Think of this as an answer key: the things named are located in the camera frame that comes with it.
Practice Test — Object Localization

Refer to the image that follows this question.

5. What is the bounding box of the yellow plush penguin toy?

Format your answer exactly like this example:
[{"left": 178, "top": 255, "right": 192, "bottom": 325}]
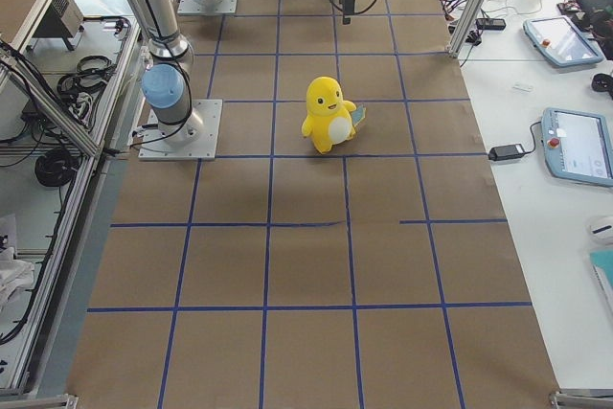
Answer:
[{"left": 301, "top": 77, "right": 366, "bottom": 154}]

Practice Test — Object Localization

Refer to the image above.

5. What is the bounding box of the far blue teach pendant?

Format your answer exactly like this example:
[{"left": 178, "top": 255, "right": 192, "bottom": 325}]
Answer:
[{"left": 523, "top": 16, "right": 604, "bottom": 68}]

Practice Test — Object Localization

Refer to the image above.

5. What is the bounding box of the blue teach pendant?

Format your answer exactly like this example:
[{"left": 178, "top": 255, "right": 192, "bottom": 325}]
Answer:
[
  {"left": 523, "top": 16, "right": 604, "bottom": 68},
  {"left": 541, "top": 107, "right": 612, "bottom": 188}
]

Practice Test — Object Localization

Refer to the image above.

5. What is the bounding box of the black power adapter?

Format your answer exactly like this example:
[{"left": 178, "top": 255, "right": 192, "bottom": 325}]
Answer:
[{"left": 488, "top": 144, "right": 526, "bottom": 162}]

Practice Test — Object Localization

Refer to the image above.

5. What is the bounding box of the near blue teach pendant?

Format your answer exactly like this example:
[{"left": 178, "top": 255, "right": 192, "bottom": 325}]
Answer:
[{"left": 541, "top": 107, "right": 612, "bottom": 188}]

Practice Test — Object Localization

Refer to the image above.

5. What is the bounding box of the grey electronics box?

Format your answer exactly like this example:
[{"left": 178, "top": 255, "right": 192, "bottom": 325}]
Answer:
[{"left": 33, "top": 0, "right": 84, "bottom": 51}]

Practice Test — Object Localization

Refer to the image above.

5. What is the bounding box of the crumpled white cloth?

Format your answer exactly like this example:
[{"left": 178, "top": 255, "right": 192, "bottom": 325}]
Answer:
[{"left": 0, "top": 215, "right": 35, "bottom": 314}]

